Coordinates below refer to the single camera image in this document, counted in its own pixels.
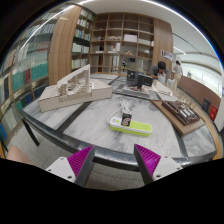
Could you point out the dark model at table centre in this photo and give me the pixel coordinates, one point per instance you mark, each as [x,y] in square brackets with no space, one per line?
[138,82]

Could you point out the red box by wall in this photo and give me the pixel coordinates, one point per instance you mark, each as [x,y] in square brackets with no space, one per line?
[213,112]

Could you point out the standing person in white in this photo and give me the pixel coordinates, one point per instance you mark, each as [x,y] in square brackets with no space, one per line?
[178,72]

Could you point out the wooden bookshelf wall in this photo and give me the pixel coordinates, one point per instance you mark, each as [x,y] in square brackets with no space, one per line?
[109,42]

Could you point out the seated person in dark shirt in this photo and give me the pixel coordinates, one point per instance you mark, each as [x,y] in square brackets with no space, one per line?
[159,69]

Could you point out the glass-front bookcase with books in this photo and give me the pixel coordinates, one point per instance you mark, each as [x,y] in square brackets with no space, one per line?
[26,62]

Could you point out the black charger plug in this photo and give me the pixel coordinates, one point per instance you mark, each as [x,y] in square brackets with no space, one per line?
[126,119]

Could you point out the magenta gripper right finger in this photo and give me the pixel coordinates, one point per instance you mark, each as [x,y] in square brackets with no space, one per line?
[154,166]

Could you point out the person's bare knee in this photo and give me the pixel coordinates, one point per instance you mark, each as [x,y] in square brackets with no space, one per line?
[15,154]

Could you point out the white model at far right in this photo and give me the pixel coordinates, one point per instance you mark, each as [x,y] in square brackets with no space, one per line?
[161,88]

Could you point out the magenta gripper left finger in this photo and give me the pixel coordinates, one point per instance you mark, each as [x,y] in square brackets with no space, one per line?
[75,168]

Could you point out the green white power strip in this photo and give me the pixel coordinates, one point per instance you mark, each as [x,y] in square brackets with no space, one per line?
[134,127]

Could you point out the white architectural model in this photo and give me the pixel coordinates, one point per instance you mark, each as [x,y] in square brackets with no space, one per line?
[75,88]

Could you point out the brown architectural model on board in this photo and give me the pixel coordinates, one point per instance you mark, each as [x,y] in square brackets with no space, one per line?
[183,118]

